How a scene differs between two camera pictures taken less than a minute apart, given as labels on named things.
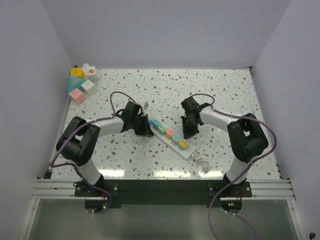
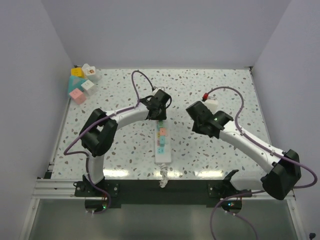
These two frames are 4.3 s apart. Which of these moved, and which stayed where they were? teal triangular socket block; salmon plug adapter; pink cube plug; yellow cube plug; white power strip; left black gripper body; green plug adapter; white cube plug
Moved: white power strip; salmon plug adapter; left black gripper body; green plug adapter
Stayed: white cube plug; yellow cube plug; teal triangular socket block; pink cube plug
